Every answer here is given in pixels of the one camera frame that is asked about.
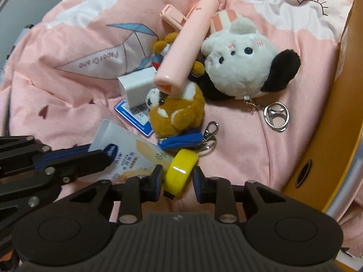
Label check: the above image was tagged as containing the white hand cream tube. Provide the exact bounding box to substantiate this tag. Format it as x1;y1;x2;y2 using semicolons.
83;119;173;184

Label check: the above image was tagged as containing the yellow tape measure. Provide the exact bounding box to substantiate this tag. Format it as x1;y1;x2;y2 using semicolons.
164;149;199;199

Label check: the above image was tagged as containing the white charger plug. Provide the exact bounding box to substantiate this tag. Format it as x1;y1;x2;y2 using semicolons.
118;66;156;109

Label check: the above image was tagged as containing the pink handheld fan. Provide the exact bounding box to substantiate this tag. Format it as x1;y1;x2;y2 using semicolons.
154;0;221;95

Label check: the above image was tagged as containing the blue white card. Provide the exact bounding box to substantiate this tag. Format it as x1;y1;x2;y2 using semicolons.
114;100;154;138

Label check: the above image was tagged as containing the pink cloud-print duvet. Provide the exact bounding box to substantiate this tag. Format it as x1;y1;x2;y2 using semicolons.
1;0;354;190

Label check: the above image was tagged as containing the silver carabiner keyring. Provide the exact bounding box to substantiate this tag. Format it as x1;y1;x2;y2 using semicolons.
244;96;290;133

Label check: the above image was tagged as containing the orange cardboard box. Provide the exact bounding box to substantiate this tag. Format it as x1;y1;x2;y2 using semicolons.
283;0;362;220

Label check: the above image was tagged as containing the white black plush cat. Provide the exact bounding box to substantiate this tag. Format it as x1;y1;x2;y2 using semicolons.
190;9;301;101

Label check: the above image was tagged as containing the brown plush keychain toy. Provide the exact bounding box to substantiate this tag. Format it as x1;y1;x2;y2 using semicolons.
145;81;219;152

